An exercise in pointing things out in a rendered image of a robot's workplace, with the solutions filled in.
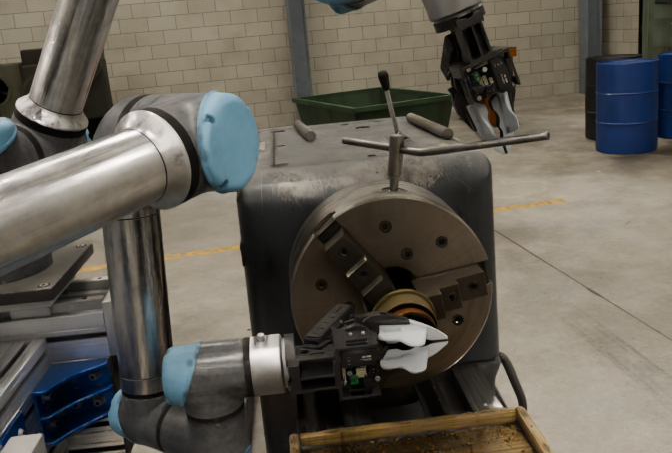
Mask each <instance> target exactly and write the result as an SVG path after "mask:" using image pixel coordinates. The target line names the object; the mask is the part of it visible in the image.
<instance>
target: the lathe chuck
mask: <svg viewBox="0 0 672 453"><path fill-rule="evenodd" d="M388 188H389V184H375V185H369V186H364V187H360V188H357V189H354V190H351V191H349V192H347V193H344V194H342V195H340V196H339V197H337V198H335V199H334V200H332V201H331V202H329V203H328V204H326V205H325V206H324V207H323V208H322V209H320V210H319V211H318V212H317V213H316V214H315V215H314V216H313V218H312V219H311V220H310V221H309V222H308V224H307V225H306V226H305V228H304V230H303V231H302V233H301V235H300V236H299V238H298V240H297V243H296V245H295V248H294V251H293V254H292V258H291V263H290V271H289V285H290V302H291V311H292V316H293V320H294V324H295V327H296V330H297V332H298V334H299V336H300V338H301V340H302V342H303V344H304V340H303V337H304V336H305V335H306V334H307V333H308V332H309V331H310V330H311V329H312V328H313V327H314V326H315V325H316V324H317V323H318V322H319V321H320V320H321V319H322V318H323V317H324V316H325V315H326V314H327V313H328V312H329V311H330V310H331V309H333V308H334V307H335V306H336V305H337V304H348V305H354V313H355V314H365V313H368V312H369V310H368V307H371V308H372V307H373V306H372V305H371V304H370V303H369V302H368V301H367V300H366V299H365V298H364V297H363V294H362V291H361V290H360V289H359V288H358V287H357V286H356V285H355V284H354V283H353V282H352V281H351V280H349V279H348V277H347V275H346V272H345V271H344V270H343V269H342V268H341V267H340V266H339V265H338V264H337V263H336V262H335V261H334V260H333V259H332V258H331V257H330V256H329V255H328V254H327V253H326V252H325V248H324V244H323V243H322V242H321V241H320V240H319V239H318V238H317V236H316V235H315V233H316V231H317V230H318V229H319V228H320V227H321V226H322V225H323V224H324V223H326V222H327V221H328V220H329V219H330V218H331V217H332V216H333V218H334V219H335V220H336V221H337V222H338V223H339V224H340V225H341V226H342V227H343V228H344V229H345V230H346V231H347V232H348V233H349V234H350V235H351V236H352V237H353V238H354V239H355V240H356V241H357V242H358V243H359V244H360V245H361V246H362V247H363V248H364V249H365V250H366V251H367V252H368V253H369V254H370V255H371V256H372V257H373V258H374V259H375V260H376V261H377V262H378V263H379V264H380V265H381V266H382V267H383V268H384V269H386V268H391V267H397V268H402V269H405V270H407V271H409V272H411V273H412V274H413V275H414V276H415V277H422V276H426V275H430V274H434V273H438V272H442V271H446V270H450V269H454V268H458V267H462V266H466V265H470V264H474V263H478V262H481V261H485V260H488V257H487V254H486V252H485V250H484V247H483V246H482V244H481V242H480V240H479V239H478V237H477V236H476V234H475V233H474V232H473V230H472V229H471V228H470V227H469V226H468V225H467V224H466V223H465V222H464V221H463V220H462V219H461V218H460V217H459V216H458V215H457V214H456V213H455V212H454V211H453V210H452V209H451V208H450V207H449V206H448V205H447V204H446V203H444V202H443V201H442V200H440V199H439V198H437V197H435V196H434V195H432V194H430V193H428V192H426V191H423V190H421V189H418V188H415V187H411V186H407V185H401V184H399V185H398V189H401V190H403V191H404V192H386V191H383V190H384V189H388ZM486 285H487V291H488V295H487V296H483V297H479V298H475V299H471V300H467V301H463V302H462V305H463V308H459V309H455V310H451V311H447V312H445V313H446V318H444V319H440V320H437V324H438V330H439V331H441V332H443V333H444V334H446V335H447V337H448V344H447V345H445V346H444V347H443V348H442V349H441V350H440V351H439V352H437V353H436V354H434V355H432V356H431V357H429V358H428V360H427V368H426V370H425V371H424V372H422V373H418V374H412V373H410V372H408V371H407V370H405V369H403V368H400V369H399V370H398V371H396V372H395V373H394V374H392V375H390V376H388V377H386V379H385V382H384V385H383V387H382V388H398V387H405V386H410V385H414V384H418V383H421V382H424V381H426V380H429V379H431V378H433V377H435V376H437V375H439V374H441V373H442V372H444V371H446V370H447V369H449V368H450V367H451V366H453V365H454V364H455V363H456V362H458V361H459V360H460V359H461V358H462V357H463V356H464V355H465V354H466V353H467V352H468V351H469V349H470V348H471V347H472V346H473V344H474V343H475V341H476V340H477V338H478V337H479V335H480V333H481V331H482V329H483V327H484V325H485V323H486V320H487V318H488V315H489V311H490V307H491V302H492V293H493V282H492V281H491V280H489V283H487V284H486Z"/></svg>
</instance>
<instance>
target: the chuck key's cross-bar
mask: <svg viewBox="0 0 672 453"><path fill-rule="evenodd" d="M549 138H550V133H549V132H548V131H543V132H536V133H529V134H522V135H515V136H508V137H501V138H494V139H487V140H480V141H473V142H466V143H459V144H452V145H445V146H438V147H431V148H424V149H420V148H413V147H407V146H401V147H400V149H399V152H400V153H401V154H407V155H413V156H420V157H425V156H433V155H441V154H448V153H455V152H463V151H470V150H478V149H485V148H493V147H500V146H507V145H515V144H522V143H530V142H537V141H545V140H549ZM342 143H343V144H347V145H353V146H359V147H365V148H371V149H377V150H383V151H389V144H388V143H382V142H376V141H369V140H363V139H357V138H351V137H343V139H342Z"/></svg>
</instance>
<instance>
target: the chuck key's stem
mask: <svg viewBox="0 0 672 453"><path fill-rule="evenodd" d="M401 146H404V136H403V135H400V134H392V135H390V143H389V159H388V175H389V176H390V184H389V190H388V191H392V192H397V191H399V190H398V185H399V177H400V176H401V175H402V165H403V154H401V153H400V152H399V149H400V147H401Z"/></svg>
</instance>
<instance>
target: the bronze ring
mask: <svg viewBox="0 0 672 453"><path fill-rule="evenodd" d="M374 311H383V312H388V313H392V314H396V315H399V316H403V317H406V318H408V319H411V320H415V321H418V322H421V323H424V324H426V325H429V326H431V327H434V328H436V329H437V330H438V324H437V320H436V311H435V308H434V306H433V304H432V302H431V301H430V300H429V299H428V298H427V297H426V296H425V295H424V294H422V293H420V292H418V291H416V290H411V289H399V290H395V291H392V292H390V293H388V294H386V295H385V296H383V297H382V298H381V299H380V300H379V301H378V302H377V304H376V305H375V307H374V309H373V311H372V312H374Z"/></svg>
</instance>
